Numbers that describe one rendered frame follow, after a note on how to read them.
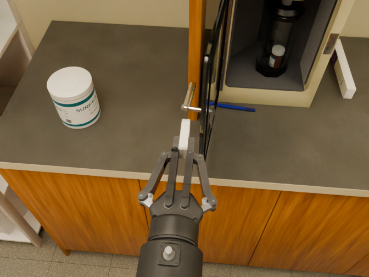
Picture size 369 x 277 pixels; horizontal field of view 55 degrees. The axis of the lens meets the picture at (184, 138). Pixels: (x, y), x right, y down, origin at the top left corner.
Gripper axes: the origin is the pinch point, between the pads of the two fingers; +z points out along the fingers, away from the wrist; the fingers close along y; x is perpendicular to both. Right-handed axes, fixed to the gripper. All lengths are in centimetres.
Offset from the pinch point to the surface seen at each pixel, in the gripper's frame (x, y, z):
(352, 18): 31, -58, 87
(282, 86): 29, -27, 46
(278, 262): 113, -41, 17
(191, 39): 4.7, 1.3, 34.8
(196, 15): -2.3, 0.2, 34.8
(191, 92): 9.7, 0.3, 21.4
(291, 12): 5, -25, 50
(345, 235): 76, -58, 17
